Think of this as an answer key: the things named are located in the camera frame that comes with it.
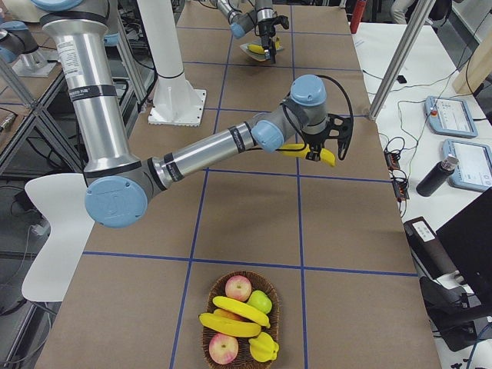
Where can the orange circuit board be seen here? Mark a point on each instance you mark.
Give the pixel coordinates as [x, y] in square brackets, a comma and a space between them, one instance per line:
[400, 186]
[392, 160]

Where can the red apple front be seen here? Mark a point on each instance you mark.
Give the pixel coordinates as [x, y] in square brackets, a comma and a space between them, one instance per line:
[223, 349]

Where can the black monitor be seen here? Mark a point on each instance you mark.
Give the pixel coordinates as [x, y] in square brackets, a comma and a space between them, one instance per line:
[466, 238]

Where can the brown wicker basket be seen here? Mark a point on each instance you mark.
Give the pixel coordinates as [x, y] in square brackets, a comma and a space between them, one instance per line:
[244, 358]

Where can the teach pendant far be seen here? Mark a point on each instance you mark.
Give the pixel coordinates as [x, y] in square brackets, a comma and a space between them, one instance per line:
[449, 116]

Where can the aluminium frame post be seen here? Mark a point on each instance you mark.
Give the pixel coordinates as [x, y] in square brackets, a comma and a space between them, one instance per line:
[411, 32]

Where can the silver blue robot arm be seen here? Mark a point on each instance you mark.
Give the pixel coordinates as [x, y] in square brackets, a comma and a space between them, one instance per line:
[240, 22]
[121, 185]

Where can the teach pendant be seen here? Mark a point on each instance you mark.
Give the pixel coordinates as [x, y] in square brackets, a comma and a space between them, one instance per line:
[449, 116]
[473, 171]

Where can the wooden board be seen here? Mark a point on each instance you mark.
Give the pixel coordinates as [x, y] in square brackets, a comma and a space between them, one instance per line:
[475, 70]

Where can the teach pendant near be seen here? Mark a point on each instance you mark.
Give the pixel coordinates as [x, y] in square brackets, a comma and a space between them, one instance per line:
[473, 171]

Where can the white camera stand pillar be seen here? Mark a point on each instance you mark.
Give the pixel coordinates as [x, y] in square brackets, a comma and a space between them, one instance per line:
[175, 101]

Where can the orange circuit board near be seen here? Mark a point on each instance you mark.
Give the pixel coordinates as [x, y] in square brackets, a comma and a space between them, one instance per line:
[400, 186]

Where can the long yellow banana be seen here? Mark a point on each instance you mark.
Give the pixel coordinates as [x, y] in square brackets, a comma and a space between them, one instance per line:
[256, 49]

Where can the black water bottle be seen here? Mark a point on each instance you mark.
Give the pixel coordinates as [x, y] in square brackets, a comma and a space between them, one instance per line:
[437, 176]

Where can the grey square plate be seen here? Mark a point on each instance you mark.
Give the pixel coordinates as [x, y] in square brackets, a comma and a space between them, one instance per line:
[260, 58]

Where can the green apple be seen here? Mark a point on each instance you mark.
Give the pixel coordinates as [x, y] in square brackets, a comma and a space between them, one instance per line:
[258, 299]

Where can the white chair seat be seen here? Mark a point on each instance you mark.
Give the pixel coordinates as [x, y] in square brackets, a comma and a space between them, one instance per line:
[60, 198]

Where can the red apple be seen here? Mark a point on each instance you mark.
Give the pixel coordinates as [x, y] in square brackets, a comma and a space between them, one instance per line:
[223, 349]
[238, 287]

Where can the orange circuit board far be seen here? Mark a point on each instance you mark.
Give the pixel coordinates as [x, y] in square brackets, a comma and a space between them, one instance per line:
[392, 160]

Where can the yellow starfruit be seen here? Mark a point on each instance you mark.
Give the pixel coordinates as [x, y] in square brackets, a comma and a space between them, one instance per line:
[263, 348]

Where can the black label printer box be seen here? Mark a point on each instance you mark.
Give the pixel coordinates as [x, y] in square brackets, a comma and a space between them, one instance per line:
[428, 249]

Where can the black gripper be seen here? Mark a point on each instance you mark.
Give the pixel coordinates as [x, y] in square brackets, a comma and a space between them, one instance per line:
[265, 30]
[316, 140]

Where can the red fire extinguisher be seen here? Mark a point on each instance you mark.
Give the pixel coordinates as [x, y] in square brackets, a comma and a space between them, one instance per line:
[357, 15]

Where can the red apple back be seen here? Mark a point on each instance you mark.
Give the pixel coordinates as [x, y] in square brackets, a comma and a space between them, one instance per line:
[238, 287]

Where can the yellow banana top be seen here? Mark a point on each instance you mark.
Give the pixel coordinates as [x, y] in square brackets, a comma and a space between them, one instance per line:
[242, 309]

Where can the small black device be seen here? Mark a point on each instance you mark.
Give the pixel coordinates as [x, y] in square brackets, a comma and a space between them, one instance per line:
[401, 79]

